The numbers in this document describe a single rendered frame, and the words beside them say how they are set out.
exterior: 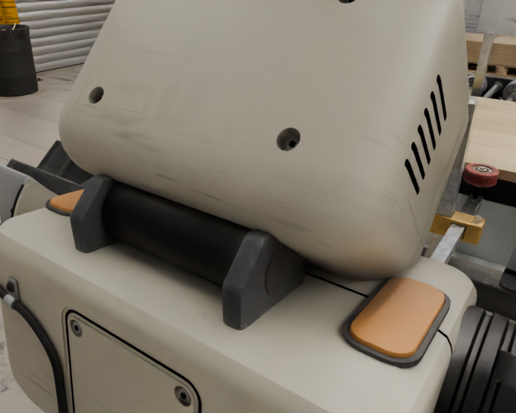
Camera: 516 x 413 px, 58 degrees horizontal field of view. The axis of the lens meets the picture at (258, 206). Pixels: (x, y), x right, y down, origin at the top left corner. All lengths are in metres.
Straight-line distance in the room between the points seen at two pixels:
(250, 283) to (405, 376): 0.07
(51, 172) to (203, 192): 0.25
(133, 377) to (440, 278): 0.18
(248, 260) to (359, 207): 0.05
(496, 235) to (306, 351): 1.27
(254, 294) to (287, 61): 0.10
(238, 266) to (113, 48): 0.15
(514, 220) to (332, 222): 1.25
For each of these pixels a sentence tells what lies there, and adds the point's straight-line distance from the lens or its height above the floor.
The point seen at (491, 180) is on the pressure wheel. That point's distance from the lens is 1.31.
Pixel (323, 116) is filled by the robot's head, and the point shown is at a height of 1.33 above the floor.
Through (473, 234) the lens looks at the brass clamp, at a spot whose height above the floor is 0.81.
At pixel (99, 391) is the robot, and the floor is 1.17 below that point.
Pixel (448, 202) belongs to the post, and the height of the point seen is 0.87.
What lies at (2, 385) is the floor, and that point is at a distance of 2.06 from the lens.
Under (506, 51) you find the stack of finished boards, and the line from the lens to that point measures 7.04.
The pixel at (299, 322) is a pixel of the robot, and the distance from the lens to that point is 0.23.
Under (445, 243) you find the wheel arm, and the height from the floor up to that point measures 0.82.
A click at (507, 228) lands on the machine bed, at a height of 0.74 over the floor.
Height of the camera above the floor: 1.39
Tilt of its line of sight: 28 degrees down
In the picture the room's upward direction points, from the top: straight up
